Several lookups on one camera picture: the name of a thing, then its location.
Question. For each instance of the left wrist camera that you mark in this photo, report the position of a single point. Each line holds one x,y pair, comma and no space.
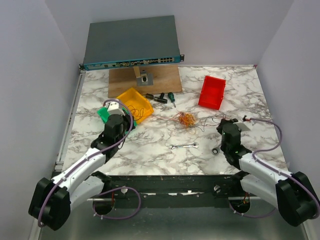
115,108

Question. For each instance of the red plastic bin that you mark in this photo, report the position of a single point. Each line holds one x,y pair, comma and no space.
212,93

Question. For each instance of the black socket adapter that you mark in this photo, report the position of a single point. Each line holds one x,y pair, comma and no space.
161,98

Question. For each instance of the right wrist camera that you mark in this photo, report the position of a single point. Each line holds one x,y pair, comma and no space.
245,126

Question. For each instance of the yellow plastic bin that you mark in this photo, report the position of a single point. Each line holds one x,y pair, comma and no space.
138,105

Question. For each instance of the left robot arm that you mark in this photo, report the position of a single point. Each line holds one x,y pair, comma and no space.
51,201

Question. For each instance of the green plastic bin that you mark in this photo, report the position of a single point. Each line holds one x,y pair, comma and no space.
104,115

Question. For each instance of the wooden board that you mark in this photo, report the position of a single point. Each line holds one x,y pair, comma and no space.
166,78

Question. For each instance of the grey blue network switch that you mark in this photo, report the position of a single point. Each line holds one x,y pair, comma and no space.
132,43

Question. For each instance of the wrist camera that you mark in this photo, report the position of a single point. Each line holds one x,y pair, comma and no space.
115,108
245,126

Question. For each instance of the silver ratchet wrench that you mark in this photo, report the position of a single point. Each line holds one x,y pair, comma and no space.
215,151

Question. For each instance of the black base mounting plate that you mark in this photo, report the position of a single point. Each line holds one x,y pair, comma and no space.
170,191

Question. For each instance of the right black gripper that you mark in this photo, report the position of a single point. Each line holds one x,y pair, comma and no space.
220,127

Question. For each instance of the silver open-end wrench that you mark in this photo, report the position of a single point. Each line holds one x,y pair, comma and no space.
193,145

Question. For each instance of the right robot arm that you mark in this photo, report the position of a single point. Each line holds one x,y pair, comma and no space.
292,194

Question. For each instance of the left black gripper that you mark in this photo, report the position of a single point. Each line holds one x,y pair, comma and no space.
128,119

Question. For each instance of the green handle screwdriver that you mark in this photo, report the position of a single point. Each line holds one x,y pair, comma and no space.
171,97

